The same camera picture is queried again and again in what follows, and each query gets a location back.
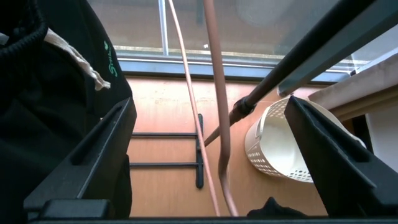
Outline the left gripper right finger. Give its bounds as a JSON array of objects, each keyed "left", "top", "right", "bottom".
[{"left": 284, "top": 95, "right": 398, "bottom": 218}]

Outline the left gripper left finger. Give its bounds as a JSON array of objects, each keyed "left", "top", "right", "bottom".
[{"left": 24, "top": 96, "right": 138, "bottom": 218}]

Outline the white laundry basket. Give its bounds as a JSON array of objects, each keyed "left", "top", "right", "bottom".
[{"left": 244, "top": 96, "right": 368, "bottom": 184}]

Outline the black clothes rack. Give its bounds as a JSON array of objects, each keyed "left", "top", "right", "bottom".
[{"left": 129, "top": 0, "right": 377, "bottom": 190}]

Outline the pink clothes hanger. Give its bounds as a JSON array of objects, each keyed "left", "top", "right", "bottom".
[{"left": 167, "top": 0, "right": 240, "bottom": 218}]

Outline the beige curtain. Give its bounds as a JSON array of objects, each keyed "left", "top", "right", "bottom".
[{"left": 307, "top": 52, "right": 398, "bottom": 123}]

